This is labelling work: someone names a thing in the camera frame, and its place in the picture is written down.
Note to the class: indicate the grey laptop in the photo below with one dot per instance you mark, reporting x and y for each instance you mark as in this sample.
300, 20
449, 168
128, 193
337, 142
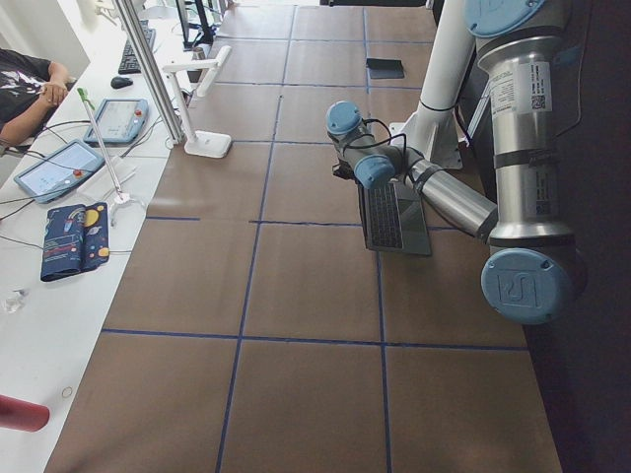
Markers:
393, 219

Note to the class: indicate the black mouse pad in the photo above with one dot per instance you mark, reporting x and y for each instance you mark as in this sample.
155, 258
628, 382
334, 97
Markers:
385, 69

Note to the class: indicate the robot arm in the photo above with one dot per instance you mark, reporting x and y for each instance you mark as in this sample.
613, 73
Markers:
480, 148

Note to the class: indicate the white desk lamp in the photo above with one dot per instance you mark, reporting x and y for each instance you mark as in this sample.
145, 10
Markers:
200, 142

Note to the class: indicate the black desk mouse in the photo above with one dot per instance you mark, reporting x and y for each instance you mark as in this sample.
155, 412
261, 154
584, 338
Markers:
120, 82

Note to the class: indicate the thin rod on stand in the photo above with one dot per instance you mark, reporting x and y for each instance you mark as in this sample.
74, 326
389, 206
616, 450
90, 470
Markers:
121, 198

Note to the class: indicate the metal cup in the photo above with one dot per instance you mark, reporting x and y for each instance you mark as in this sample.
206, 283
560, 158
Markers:
198, 53

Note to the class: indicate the teach pendant far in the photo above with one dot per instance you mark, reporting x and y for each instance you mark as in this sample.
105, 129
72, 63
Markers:
120, 121

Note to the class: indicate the teach pendant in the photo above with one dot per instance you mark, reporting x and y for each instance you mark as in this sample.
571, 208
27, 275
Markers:
60, 172
120, 121

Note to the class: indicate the navy space pattern pouch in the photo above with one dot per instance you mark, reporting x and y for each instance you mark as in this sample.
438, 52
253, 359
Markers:
75, 240

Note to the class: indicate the teach pendant near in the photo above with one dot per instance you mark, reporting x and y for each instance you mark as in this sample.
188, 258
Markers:
60, 172

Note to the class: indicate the seated person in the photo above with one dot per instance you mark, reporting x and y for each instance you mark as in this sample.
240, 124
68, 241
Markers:
31, 91

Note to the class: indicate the red cylinder bottle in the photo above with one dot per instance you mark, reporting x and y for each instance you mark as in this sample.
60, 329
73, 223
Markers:
21, 415

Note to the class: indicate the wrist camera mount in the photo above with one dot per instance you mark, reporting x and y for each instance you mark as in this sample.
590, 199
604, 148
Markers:
343, 170

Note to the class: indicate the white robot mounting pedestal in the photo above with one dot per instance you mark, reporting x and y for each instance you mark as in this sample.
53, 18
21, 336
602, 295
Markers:
431, 130

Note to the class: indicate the aluminium frame post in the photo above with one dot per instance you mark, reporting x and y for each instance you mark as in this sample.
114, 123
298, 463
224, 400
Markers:
149, 68

